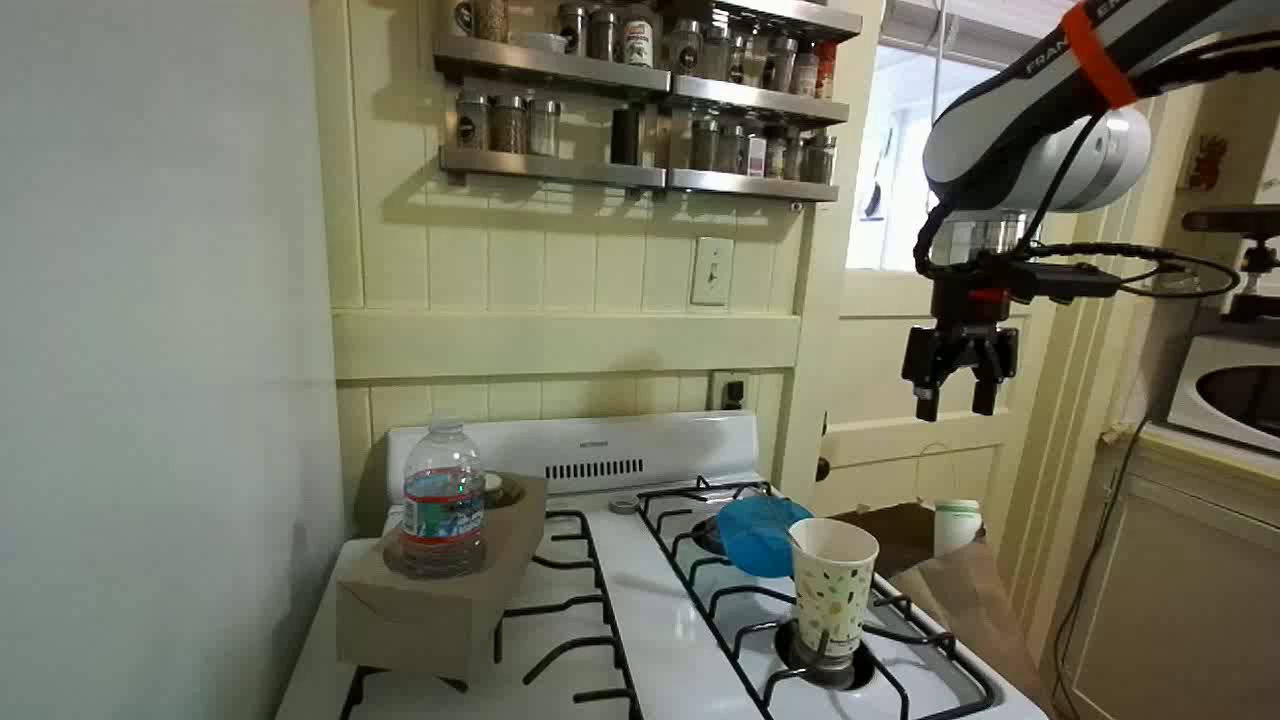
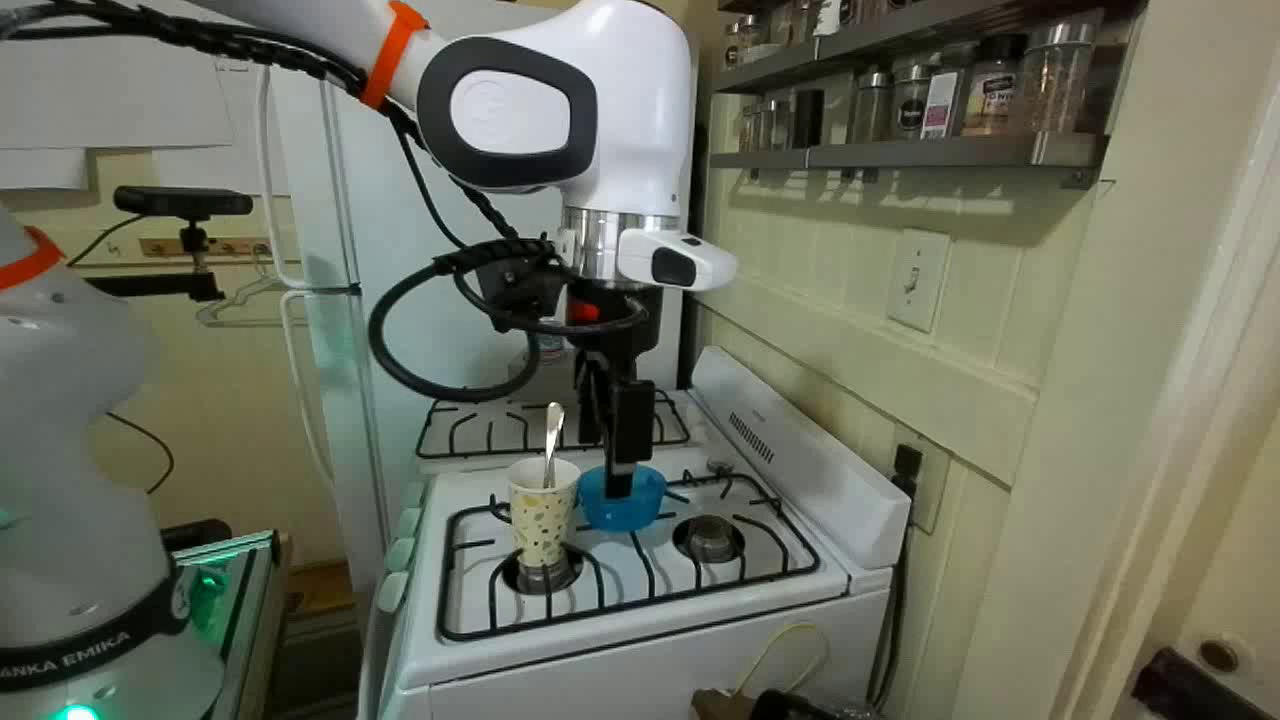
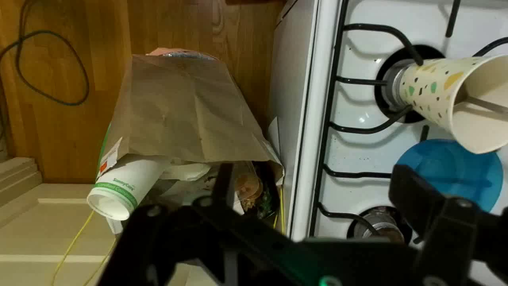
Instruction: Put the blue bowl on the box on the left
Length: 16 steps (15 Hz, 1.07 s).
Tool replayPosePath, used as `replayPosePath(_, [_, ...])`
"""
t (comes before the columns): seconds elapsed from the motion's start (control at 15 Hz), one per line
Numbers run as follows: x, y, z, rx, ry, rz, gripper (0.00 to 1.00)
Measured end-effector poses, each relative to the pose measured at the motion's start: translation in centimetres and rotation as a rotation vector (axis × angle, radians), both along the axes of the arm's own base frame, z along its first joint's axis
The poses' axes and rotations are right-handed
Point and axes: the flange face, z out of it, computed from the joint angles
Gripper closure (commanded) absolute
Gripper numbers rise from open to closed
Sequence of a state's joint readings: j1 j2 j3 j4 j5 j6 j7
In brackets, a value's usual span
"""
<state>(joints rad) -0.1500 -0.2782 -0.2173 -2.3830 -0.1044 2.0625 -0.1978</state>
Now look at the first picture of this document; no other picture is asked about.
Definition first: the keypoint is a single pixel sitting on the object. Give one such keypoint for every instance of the dark spice jar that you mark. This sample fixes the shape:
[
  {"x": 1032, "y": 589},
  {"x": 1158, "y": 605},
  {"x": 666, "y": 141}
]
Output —
[{"x": 625, "y": 137}]

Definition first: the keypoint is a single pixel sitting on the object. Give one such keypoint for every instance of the red wall decoration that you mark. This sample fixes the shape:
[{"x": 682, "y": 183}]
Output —
[{"x": 1209, "y": 163}]

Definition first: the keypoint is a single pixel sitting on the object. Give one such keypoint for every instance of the white microwave oven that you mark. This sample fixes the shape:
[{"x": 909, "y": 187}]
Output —
[{"x": 1232, "y": 394}]

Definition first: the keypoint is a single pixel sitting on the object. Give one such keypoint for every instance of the cream door with window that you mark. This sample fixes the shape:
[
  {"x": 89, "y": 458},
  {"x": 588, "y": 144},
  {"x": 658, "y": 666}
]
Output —
[{"x": 867, "y": 442}]

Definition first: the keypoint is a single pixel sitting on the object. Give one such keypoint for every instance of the wall power outlet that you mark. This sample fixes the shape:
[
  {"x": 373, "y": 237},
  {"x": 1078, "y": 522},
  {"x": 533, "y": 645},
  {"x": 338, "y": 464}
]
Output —
[{"x": 732, "y": 394}]

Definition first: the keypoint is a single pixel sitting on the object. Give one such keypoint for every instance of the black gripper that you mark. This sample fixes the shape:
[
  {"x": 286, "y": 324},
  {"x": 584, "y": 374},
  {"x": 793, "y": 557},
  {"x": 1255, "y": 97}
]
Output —
[{"x": 962, "y": 322}]

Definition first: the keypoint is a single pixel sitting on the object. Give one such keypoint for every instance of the dark round stove burner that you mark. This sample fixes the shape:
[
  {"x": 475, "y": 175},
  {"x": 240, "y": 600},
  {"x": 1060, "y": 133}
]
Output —
[{"x": 705, "y": 534}]

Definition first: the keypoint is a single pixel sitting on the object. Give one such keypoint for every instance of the blue plastic bowl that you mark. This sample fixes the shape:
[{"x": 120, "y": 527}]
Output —
[{"x": 761, "y": 538}]

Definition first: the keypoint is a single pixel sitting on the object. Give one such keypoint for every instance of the small dark round lid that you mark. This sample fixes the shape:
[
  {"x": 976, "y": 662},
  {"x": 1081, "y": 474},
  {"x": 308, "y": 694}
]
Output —
[{"x": 501, "y": 490}]

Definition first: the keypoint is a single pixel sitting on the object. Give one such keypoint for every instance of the dotted paper cup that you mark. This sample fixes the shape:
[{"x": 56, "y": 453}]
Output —
[{"x": 835, "y": 584}]

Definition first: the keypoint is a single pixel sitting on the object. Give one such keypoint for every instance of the white light switch plate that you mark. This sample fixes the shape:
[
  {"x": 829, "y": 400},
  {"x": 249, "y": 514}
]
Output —
[{"x": 714, "y": 270}]

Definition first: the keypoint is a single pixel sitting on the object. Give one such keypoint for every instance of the brown cardboard box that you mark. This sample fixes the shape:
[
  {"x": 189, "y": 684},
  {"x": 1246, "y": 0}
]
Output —
[{"x": 442, "y": 605}]

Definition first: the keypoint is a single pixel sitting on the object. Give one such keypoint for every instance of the glass spice jar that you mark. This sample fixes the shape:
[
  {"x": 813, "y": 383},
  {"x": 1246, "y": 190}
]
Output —
[
  {"x": 545, "y": 126},
  {"x": 470, "y": 120},
  {"x": 510, "y": 120}
]

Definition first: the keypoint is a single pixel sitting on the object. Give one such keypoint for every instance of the clear plastic water bottle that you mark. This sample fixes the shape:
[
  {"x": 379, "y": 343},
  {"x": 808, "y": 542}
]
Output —
[{"x": 442, "y": 507}]

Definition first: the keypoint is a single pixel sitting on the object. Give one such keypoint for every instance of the cream kitchen cabinet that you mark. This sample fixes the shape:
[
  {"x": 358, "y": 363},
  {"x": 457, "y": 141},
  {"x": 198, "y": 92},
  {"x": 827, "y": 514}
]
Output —
[{"x": 1185, "y": 600}]

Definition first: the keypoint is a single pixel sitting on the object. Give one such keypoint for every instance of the long metal spice shelf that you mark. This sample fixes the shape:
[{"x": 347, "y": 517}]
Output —
[
  {"x": 545, "y": 165},
  {"x": 562, "y": 65}
]

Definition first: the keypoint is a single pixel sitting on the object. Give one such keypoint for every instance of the white gas stove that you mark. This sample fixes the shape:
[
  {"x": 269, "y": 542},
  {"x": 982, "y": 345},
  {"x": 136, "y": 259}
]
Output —
[{"x": 666, "y": 624}]

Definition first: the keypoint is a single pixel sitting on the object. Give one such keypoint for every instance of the white canister with green lid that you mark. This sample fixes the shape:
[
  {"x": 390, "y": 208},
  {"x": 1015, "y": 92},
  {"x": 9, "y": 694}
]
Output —
[{"x": 958, "y": 527}]

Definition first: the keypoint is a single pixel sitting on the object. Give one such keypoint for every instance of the black stove grate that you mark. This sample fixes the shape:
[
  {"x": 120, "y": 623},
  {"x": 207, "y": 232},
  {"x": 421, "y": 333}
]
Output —
[
  {"x": 566, "y": 624},
  {"x": 724, "y": 605}
]

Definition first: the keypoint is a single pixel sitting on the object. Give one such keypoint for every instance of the white labelled spice jar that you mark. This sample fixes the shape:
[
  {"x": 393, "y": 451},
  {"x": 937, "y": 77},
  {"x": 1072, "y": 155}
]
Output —
[{"x": 642, "y": 36}]

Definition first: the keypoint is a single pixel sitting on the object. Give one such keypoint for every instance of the white black Franka robot arm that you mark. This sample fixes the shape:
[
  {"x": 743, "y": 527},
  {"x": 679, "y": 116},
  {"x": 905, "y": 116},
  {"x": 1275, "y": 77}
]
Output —
[{"x": 1027, "y": 141}]

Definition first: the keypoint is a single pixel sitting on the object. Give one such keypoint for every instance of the black countertop appliance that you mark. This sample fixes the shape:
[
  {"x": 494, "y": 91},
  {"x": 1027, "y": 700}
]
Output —
[{"x": 1246, "y": 261}]

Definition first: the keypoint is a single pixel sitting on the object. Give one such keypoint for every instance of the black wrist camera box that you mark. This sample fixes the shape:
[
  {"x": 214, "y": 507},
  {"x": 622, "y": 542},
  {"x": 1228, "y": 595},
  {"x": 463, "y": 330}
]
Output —
[{"x": 1067, "y": 281}]

